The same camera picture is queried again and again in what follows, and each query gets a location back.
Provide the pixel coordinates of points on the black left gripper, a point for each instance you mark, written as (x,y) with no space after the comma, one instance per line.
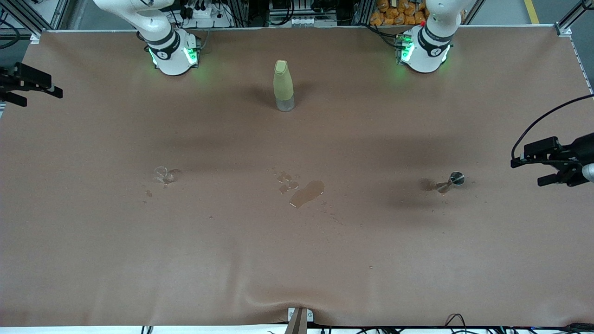
(577,157)

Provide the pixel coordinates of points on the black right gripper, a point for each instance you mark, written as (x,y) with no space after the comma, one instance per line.
(10,82)

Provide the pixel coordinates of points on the steel jigger measuring cup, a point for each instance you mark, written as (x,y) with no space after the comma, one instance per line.
(457,178)

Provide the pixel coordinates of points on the small clear glass cup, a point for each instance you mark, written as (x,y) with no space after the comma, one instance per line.
(163,175)

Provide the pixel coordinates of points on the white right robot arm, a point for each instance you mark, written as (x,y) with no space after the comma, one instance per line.
(171,55)

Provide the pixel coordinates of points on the white power strip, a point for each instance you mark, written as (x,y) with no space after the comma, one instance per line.
(204,13)

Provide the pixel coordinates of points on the orange packets pile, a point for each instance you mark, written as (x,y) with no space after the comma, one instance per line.
(394,14)

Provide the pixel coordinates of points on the brown table mat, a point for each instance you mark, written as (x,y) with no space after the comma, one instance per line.
(185,260)

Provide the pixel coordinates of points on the brown liquid puddle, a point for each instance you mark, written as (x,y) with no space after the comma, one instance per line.
(306,194)

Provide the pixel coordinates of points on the yellow-green bottle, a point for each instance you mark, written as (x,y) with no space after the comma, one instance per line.
(283,83)

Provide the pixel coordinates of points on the white socket box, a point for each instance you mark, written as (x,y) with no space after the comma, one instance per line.
(301,21)

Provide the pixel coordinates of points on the aluminium frame profile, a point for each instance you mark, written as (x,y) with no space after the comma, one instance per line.
(23,17)
(564,30)

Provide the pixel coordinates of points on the aluminium profile post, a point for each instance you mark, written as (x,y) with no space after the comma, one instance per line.
(297,322)

